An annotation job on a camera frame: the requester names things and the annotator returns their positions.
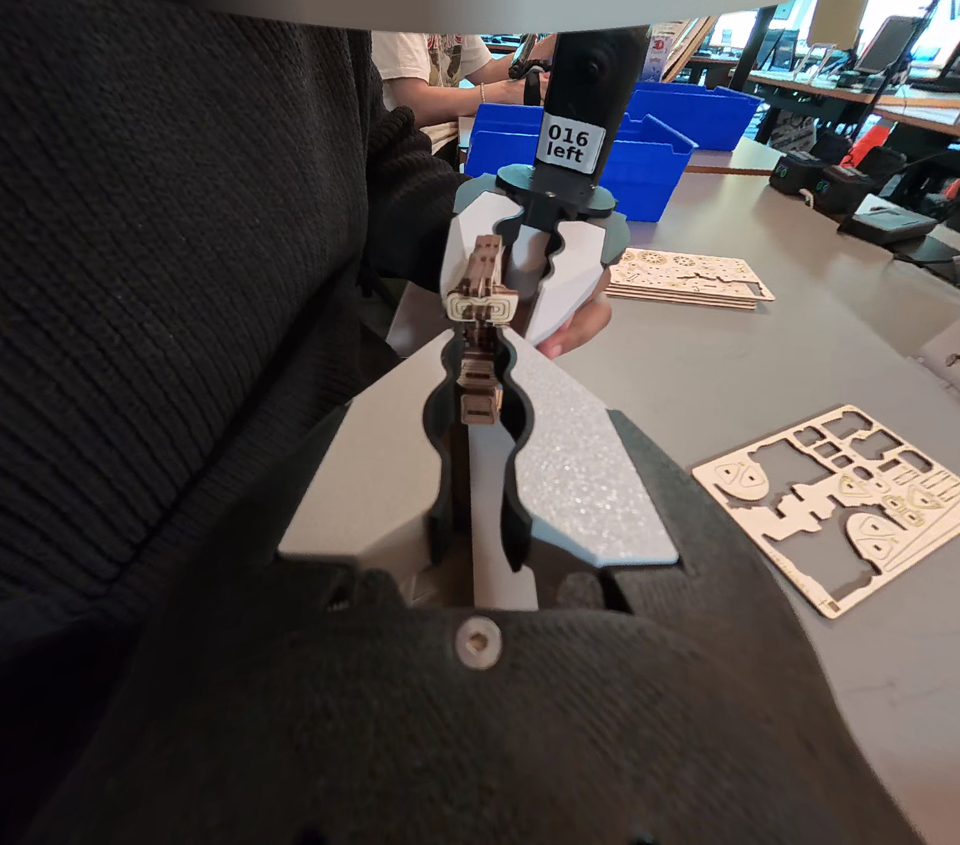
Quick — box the wooden puzzle model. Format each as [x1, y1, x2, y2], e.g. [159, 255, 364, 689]
[446, 234, 520, 426]

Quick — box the orange cone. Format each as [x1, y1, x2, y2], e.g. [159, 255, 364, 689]
[861, 123, 900, 167]

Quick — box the flat black device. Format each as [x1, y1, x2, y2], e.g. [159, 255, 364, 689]
[837, 194, 940, 248]

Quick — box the black battery charger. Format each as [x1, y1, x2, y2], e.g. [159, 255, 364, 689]
[812, 146, 901, 218]
[770, 149, 826, 195]

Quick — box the leaning wooden board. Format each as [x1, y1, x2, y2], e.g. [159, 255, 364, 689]
[660, 16, 721, 85]

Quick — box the person's left forearm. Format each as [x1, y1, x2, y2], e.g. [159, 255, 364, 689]
[360, 106, 468, 306]

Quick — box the grey desk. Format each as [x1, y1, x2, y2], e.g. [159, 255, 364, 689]
[386, 136, 960, 845]

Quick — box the wooden puzzle sheet with cutouts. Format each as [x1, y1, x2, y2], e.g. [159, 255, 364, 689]
[691, 404, 960, 620]

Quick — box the black tripod stand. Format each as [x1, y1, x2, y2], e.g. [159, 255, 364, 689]
[731, 5, 778, 95]

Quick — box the blue plastic bin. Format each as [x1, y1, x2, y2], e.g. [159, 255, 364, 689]
[465, 102, 697, 224]
[626, 81, 765, 152]

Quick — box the person's left hand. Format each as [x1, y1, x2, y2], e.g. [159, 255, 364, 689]
[536, 293, 613, 360]

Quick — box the long wooden table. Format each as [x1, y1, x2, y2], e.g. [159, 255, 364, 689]
[690, 53, 960, 137]

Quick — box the person's black sweater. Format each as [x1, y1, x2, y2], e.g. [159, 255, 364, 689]
[0, 0, 406, 711]

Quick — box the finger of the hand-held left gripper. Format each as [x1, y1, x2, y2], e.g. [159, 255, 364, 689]
[438, 192, 526, 306]
[521, 221, 610, 347]

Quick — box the beige chair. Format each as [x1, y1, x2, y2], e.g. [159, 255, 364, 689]
[795, 0, 871, 83]

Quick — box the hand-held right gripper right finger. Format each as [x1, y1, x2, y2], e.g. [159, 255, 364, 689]
[496, 332, 682, 575]

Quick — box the stack of wooden puzzle sheets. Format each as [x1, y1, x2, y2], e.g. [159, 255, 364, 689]
[603, 247, 776, 311]

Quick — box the white patterned box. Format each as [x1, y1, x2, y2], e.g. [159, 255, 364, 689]
[907, 316, 960, 404]

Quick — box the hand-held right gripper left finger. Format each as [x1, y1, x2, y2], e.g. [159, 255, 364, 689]
[276, 331, 460, 572]

